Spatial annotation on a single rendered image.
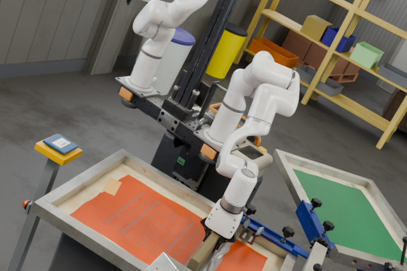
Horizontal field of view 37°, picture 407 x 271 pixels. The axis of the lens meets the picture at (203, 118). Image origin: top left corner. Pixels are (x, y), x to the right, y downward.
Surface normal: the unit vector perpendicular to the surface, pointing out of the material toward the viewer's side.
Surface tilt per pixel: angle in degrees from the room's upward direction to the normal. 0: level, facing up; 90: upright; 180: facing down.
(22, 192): 0
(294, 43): 90
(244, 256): 0
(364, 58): 90
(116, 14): 90
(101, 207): 0
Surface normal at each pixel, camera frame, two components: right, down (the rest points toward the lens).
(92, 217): 0.40, -0.84
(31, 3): 0.77, 0.52
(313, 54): -0.58, 0.07
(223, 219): -0.33, 0.27
